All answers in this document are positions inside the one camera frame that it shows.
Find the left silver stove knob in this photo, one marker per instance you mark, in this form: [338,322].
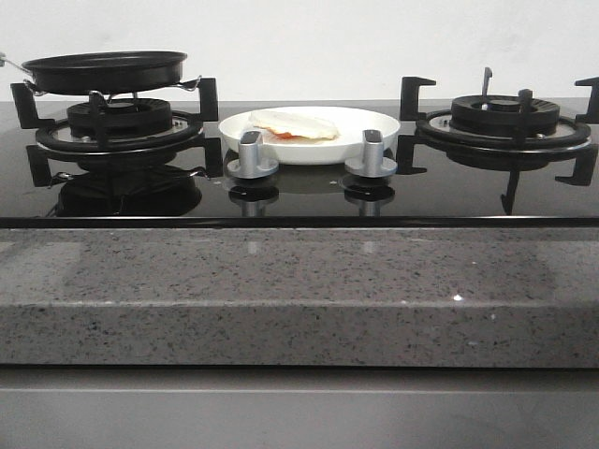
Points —
[251,165]

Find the silver stove knob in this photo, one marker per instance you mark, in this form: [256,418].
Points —
[372,164]
[251,165]

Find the black glass gas cooktop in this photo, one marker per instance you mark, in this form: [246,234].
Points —
[434,187]

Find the right silver stove knob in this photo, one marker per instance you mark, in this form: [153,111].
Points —
[372,164]

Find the left black burner grate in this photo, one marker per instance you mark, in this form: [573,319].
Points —
[108,135]

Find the black burner grate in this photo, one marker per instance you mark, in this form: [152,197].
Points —
[108,135]
[510,133]

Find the white plate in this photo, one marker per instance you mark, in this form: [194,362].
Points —
[350,122]

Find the fried egg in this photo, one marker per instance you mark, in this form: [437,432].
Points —
[293,125]

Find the black frying pan mint handle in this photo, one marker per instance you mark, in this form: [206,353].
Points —
[118,72]

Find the right black burner grate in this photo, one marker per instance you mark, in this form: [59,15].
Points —
[510,133]

